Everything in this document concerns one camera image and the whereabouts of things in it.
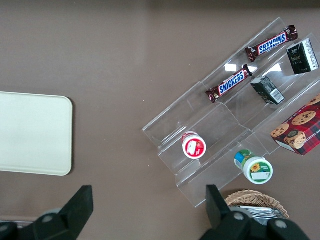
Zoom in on green-lidded white yogurt bottle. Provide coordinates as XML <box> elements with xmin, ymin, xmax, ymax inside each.
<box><xmin>233</xmin><ymin>149</ymin><xmax>274</xmax><ymax>185</ymax></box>

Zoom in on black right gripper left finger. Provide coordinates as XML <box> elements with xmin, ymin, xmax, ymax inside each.
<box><xmin>0</xmin><ymin>185</ymin><xmax>95</xmax><ymax>240</ymax></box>

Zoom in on red-lidded white yogurt bottle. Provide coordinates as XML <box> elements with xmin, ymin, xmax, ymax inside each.
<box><xmin>181</xmin><ymin>130</ymin><xmax>208</xmax><ymax>160</ymax></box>

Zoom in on small black white carton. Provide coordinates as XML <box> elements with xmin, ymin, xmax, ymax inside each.
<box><xmin>285</xmin><ymin>37</ymin><xmax>320</xmax><ymax>76</ymax></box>
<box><xmin>250</xmin><ymin>76</ymin><xmax>286</xmax><ymax>106</ymax></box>

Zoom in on Snickers chocolate bar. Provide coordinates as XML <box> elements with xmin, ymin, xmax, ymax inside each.
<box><xmin>245</xmin><ymin>24</ymin><xmax>299</xmax><ymax>63</ymax></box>
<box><xmin>205</xmin><ymin>64</ymin><xmax>257</xmax><ymax>104</ymax></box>

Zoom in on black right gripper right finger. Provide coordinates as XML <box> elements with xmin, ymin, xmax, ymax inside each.
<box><xmin>199</xmin><ymin>184</ymin><xmax>311</xmax><ymax>240</ymax></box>

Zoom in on clear acrylic stepped display stand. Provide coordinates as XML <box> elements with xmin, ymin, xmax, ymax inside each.
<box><xmin>141</xmin><ymin>17</ymin><xmax>320</xmax><ymax>209</ymax></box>

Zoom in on light wicker basket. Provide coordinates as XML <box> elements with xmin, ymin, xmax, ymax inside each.
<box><xmin>224</xmin><ymin>189</ymin><xmax>291</xmax><ymax>220</ymax></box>

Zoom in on red tartan cookie box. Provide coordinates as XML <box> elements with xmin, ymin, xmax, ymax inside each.
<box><xmin>270</xmin><ymin>93</ymin><xmax>320</xmax><ymax>157</ymax></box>

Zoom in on stacked aluminium foil trays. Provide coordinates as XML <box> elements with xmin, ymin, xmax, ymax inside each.
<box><xmin>237</xmin><ymin>205</ymin><xmax>290</xmax><ymax>221</ymax></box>

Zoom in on cream plastic tray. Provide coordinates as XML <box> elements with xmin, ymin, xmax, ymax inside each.
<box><xmin>0</xmin><ymin>91</ymin><xmax>74</xmax><ymax>178</ymax></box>

